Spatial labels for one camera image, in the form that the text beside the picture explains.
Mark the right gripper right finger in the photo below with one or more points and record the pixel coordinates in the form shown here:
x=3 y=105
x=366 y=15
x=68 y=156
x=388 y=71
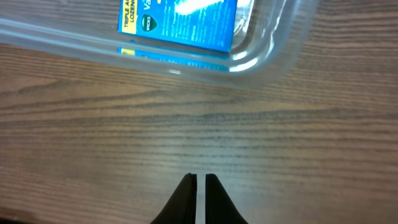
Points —
x=219 y=208

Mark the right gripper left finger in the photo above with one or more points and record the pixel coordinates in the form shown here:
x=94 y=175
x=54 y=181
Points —
x=181 y=206

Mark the clear plastic container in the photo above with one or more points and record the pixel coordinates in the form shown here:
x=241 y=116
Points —
x=267 y=38

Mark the blue lozenge packet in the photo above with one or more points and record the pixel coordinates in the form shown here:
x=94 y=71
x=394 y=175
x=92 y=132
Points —
x=207 y=24

